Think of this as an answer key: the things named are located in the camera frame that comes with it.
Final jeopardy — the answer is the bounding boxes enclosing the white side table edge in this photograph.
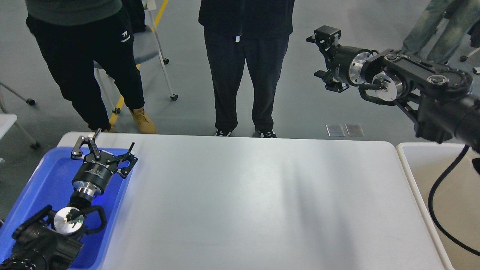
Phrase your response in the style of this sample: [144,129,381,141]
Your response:
[0,113,17,139]

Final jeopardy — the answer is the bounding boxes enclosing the beige plastic bin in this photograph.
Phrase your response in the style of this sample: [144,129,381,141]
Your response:
[396,143,480,270]

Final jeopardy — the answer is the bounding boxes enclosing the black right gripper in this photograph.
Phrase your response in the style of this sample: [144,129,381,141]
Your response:
[306,25,374,93]

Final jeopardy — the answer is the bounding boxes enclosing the right clear floor plate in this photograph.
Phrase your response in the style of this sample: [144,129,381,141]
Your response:
[345,124,365,137]

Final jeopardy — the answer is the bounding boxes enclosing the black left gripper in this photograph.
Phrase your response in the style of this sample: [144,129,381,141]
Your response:
[70,129,138,197]

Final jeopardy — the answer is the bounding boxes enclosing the person in tan boots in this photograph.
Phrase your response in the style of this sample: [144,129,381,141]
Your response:
[25,0,157,134]

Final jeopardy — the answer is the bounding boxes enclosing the person in light jeans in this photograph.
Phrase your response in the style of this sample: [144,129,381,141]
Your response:
[401,0,480,64]

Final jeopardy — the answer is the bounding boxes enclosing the chair base top right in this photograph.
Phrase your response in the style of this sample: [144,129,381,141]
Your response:
[458,47,480,75]

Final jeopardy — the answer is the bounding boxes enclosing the clear floor plate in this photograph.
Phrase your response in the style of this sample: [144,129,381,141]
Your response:
[345,124,365,137]
[325,124,345,137]

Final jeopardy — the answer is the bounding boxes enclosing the left clear floor plate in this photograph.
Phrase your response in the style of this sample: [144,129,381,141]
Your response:
[325,124,345,137]

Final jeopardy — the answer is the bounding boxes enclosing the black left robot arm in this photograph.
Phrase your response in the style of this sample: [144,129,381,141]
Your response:
[1,132,138,270]

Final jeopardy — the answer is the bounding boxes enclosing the person in black clothes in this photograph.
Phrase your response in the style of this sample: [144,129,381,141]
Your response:
[198,0,295,138]

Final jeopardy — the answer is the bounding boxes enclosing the white chair frame left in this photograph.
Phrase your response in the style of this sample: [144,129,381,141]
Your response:
[0,81,40,150]

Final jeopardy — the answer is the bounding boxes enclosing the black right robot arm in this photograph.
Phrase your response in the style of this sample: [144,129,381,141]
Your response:
[306,25,480,256]

